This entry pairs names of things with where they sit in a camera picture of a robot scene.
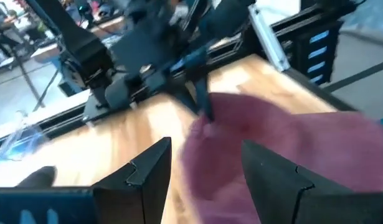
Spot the dark grey corduroy cap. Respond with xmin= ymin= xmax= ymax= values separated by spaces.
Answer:
xmin=16 ymin=166 xmax=58 ymax=188

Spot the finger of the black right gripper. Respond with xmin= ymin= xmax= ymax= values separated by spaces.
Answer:
xmin=174 ymin=88 xmax=200 ymax=114
xmin=196 ymin=77 xmax=215 ymax=123

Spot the black vented equipment box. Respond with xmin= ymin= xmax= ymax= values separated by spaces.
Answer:
xmin=272 ymin=4 xmax=357 ymax=85

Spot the dark metal side table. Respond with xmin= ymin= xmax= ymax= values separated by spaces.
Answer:
xmin=0 ymin=18 xmax=61 ymax=113

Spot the black metal table frame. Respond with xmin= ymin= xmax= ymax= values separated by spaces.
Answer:
xmin=0 ymin=52 xmax=357 ymax=153

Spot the clear plastic bag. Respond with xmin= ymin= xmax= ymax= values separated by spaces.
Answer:
xmin=0 ymin=123 xmax=47 ymax=170

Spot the white metal bracket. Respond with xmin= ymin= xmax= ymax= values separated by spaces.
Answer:
xmin=247 ymin=2 xmax=291 ymax=73

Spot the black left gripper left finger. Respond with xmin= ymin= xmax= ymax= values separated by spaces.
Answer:
xmin=92 ymin=136 xmax=173 ymax=224

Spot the maroon corduroy cap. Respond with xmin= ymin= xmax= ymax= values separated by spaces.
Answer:
xmin=180 ymin=91 xmax=383 ymax=224

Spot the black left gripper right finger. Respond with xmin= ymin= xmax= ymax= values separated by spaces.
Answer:
xmin=240 ymin=139 xmax=383 ymax=224

